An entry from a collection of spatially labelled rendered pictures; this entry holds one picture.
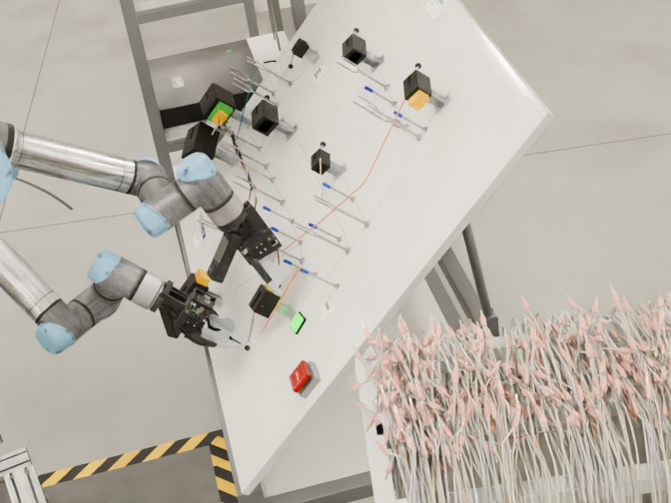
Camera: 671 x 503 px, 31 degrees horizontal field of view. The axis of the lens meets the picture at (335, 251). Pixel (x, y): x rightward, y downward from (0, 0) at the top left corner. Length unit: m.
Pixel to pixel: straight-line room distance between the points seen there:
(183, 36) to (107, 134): 1.03
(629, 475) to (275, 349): 1.12
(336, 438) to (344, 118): 0.74
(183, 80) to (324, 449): 1.35
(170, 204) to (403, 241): 0.48
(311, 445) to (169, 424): 1.40
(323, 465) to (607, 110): 3.13
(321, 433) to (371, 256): 0.50
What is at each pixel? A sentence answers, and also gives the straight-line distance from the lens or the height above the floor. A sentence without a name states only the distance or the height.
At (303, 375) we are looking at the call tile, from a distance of 2.48.
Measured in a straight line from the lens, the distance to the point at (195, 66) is 3.71.
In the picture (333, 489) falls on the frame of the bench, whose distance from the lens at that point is 2.67.
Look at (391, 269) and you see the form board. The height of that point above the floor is 1.29.
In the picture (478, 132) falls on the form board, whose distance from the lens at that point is 2.39.
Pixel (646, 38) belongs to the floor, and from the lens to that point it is 6.12.
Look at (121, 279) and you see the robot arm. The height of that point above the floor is 1.25.
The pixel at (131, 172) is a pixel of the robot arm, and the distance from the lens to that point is 2.58.
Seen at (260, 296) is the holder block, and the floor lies 1.15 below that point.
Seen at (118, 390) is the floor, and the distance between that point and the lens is 4.31.
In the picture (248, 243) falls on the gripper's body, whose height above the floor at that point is 1.29.
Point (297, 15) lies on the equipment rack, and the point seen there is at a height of 1.35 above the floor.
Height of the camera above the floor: 2.72
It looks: 35 degrees down
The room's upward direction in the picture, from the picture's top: 9 degrees counter-clockwise
